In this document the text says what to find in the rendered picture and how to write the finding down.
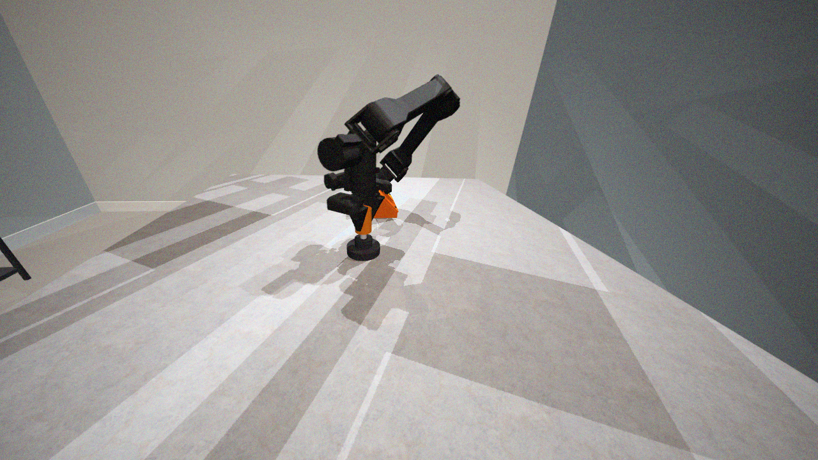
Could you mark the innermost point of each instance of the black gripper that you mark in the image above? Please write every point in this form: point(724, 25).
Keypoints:
point(365, 191)

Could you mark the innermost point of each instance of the orange knob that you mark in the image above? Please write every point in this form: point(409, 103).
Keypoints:
point(367, 225)

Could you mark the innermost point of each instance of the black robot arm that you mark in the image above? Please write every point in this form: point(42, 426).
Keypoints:
point(383, 121)

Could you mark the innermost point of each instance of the dark grey round pedestal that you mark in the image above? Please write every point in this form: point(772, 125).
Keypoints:
point(363, 248)

